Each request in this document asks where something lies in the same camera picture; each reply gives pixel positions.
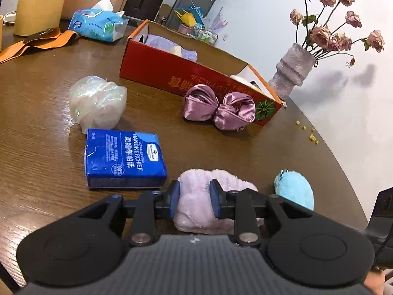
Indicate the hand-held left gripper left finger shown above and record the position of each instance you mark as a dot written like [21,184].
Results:
[175,199]

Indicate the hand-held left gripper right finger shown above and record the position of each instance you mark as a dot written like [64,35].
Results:
[215,199]

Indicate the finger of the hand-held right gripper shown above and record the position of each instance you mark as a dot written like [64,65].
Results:
[383,221]

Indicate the lilac plush cloth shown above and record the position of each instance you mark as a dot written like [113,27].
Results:
[195,202]

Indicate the blue handkerchief pack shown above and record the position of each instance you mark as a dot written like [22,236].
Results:
[126,158]

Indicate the light blue plush toy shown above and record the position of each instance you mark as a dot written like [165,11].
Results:
[294,189]

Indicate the pink satin scrunchie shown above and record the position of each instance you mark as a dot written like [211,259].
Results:
[227,110]

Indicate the clear plastic ball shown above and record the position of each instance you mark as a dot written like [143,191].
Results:
[98,101]

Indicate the red cardboard box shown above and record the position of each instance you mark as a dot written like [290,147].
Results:
[159,67]

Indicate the blue soft tissue pack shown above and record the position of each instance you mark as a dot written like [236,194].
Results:
[95,23]

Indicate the yellow crumbs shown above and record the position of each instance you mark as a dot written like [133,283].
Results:
[311,136]

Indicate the pink ribbed vase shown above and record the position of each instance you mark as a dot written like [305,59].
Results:
[291,67]

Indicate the clear jars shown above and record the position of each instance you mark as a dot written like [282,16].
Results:
[205,35]

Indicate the pink bucket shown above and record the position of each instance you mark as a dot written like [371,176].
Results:
[185,28]

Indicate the purple feather decoration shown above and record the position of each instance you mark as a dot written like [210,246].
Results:
[219,21]

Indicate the blue and yellow bags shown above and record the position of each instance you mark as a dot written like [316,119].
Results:
[188,15]

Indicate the dried pink roses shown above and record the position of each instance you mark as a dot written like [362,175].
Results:
[325,37]

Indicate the yellow thermos jug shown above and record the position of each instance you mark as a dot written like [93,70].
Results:
[40,3]

